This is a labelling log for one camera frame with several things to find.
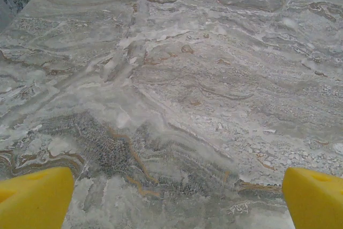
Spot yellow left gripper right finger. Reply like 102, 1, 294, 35
281, 166, 343, 229

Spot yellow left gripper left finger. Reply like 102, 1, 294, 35
0, 166, 75, 229

